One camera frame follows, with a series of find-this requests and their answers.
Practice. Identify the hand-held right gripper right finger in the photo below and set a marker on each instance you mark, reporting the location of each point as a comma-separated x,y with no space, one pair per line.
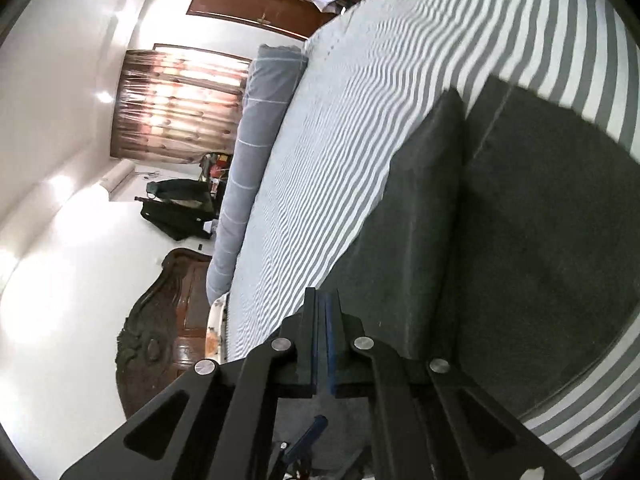
330,345

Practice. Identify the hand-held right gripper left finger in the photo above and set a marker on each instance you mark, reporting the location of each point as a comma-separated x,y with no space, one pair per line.
315,345

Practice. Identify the dark grey denim pants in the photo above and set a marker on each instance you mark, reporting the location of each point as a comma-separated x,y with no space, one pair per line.
525,235

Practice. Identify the floral white pillow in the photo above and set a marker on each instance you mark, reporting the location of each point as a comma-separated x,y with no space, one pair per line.
217,325

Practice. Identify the carved dark wooden headboard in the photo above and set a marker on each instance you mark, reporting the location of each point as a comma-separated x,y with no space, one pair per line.
155,340

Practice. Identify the grey duvet with white lines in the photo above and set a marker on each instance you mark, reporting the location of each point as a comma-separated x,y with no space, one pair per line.
250,160

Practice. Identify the hanging dark clothes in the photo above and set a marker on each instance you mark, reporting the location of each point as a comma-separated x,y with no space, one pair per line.
175,205

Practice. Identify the grey white striped bed sheet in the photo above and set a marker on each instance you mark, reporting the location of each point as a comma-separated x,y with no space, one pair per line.
350,135

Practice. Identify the white air conditioner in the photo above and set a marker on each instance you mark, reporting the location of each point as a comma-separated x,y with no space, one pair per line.
117,176

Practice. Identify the brown patterned curtain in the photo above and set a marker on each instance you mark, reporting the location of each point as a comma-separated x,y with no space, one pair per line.
170,105

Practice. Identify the brown wooden wardrobe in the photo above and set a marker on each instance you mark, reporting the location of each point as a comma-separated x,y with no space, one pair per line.
240,2

